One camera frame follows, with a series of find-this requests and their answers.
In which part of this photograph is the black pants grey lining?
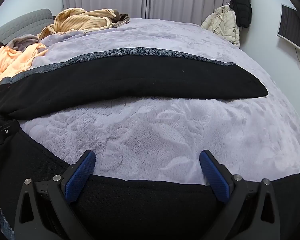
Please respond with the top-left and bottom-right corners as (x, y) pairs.
(0, 47), (300, 240)

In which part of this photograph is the white puffer jacket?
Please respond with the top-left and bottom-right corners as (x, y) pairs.
(201, 5), (240, 47)

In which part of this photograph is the peach garment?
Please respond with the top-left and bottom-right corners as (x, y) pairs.
(0, 42), (49, 98)

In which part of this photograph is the black puffer jacket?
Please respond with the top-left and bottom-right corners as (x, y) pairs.
(229, 0), (252, 28)

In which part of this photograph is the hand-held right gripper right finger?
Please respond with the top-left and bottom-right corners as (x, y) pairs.
(199, 150), (282, 240)

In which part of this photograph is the curved monitor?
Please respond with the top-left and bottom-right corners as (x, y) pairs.
(276, 4), (300, 69)

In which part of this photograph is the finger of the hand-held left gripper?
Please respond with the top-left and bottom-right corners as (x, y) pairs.
(0, 121), (20, 143)

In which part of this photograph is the yellow striped garment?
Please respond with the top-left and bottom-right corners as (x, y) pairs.
(39, 7), (120, 40)

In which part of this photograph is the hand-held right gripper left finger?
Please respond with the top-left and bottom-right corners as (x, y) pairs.
(14, 150), (97, 240)

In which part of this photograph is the taupe cloth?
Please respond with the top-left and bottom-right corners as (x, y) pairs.
(6, 34), (40, 52)

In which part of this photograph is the grey-brown cloth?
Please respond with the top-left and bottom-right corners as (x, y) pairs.
(112, 12), (131, 28)

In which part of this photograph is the grey quilted headboard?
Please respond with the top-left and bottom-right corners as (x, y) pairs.
(0, 8), (54, 46)

